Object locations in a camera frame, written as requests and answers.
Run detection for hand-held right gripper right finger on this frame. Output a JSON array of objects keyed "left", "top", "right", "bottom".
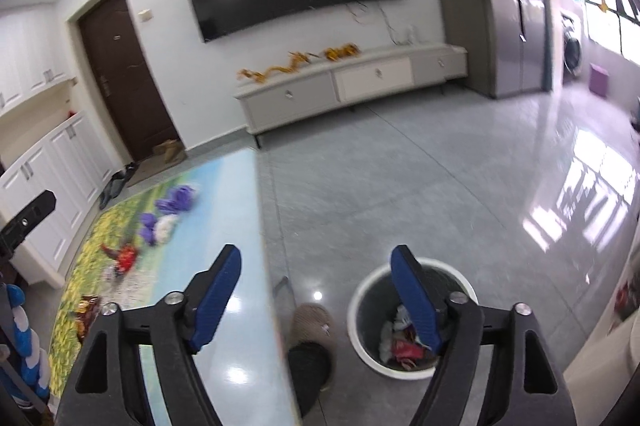
[{"left": 390, "top": 245, "right": 574, "bottom": 426}]

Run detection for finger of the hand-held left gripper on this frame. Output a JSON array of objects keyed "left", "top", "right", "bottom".
[{"left": 0, "top": 190, "right": 57, "bottom": 258}]

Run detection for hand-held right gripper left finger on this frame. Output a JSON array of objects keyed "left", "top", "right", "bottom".
[{"left": 54, "top": 244, "right": 243, "bottom": 426}]

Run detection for white tissue paper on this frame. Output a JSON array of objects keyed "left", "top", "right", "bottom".
[{"left": 380, "top": 306, "right": 416, "bottom": 357}]

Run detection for white rimmed trash bin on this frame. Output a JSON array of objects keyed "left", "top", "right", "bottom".
[{"left": 346, "top": 257, "right": 479, "bottom": 380}]

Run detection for small red wrapper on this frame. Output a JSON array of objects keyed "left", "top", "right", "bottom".
[{"left": 392, "top": 338, "right": 427, "bottom": 363}]

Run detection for white shoe cabinet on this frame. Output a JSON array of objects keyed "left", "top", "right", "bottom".
[{"left": 0, "top": 3, "right": 126, "bottom": 285}]

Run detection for grey slipper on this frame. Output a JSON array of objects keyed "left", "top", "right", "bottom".
[{"left": 98, "top": 178, "right": 124, "bottom": 211}]

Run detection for purple white crumpled wrapper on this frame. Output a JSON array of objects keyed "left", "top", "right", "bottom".
[{"left": 155, "top": 214, "right": 180, "bottom": 245}]

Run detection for brown fuzzy slipper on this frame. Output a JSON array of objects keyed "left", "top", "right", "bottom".
[{"left": 287, "top": 303, "right": 337, "bottom": 395}]

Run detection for large red snack packet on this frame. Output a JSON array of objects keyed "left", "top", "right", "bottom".
[{"left": 101, "top": 243, "right": 140, "bottom": 277}]

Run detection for dark shoes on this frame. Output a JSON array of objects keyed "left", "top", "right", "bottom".
[{"left": 111, "top": 162, "right": 137, "bottom": 187}]

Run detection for large purple plastic bag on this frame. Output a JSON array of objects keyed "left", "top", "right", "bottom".
[{"left": 156, "top": 186, "right": 197, "bottom": 213}]

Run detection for brown snack packet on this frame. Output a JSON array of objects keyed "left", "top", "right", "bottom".
[{"left": 75, "top": 296, "right": 104, "bottom": 342}]

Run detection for person's leg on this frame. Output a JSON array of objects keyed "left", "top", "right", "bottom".
[{"left": 287, "top": 341, "right": 334, "bottom": 418}]

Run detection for brown doormat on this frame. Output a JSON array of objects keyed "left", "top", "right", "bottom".
[{"left": 127, "top": 155, "right": 186, "bottom": 187}]

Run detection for dark brown entrance door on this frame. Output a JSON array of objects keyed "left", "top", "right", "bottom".
[{"left": 77, "top": 0, "right": 181, "bottom": 162}]

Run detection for white sofa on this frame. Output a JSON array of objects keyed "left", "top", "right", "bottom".
[{"left": 562, "top": 251, "right": 640, "bottom": 426}]

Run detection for red cloth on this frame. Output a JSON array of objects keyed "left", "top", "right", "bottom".
[{"left": 616, "top": 285, "right": 640, "bottom": 322}]

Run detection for white television stand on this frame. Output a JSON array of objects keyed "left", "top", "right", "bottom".
[{"left": 234, "top": 41, "right": 469, "bottom": 150}]

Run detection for golden dragon figurine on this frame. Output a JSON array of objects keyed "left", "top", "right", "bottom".
[
  {"left": 270, "top": 50, "right": 321, "bottom": 75},
  {"left": 322, "top": 43, "right": 360, "bottom": 61},
  {"left": 236, "top": 67, "right": 271, "bottom": 85}
]

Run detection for purple box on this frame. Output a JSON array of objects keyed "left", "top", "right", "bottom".
[{"left": 590, "top": 62, "right": 610, "bottom": 97}]

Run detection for washing machine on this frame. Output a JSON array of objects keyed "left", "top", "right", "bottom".
[{"left": 560, "top": 11, "right": 584, "bottom": 75}]

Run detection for television cable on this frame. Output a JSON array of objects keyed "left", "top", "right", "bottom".
[{"left": 349, "top": 1, "right": 407, "bottom": 43}]

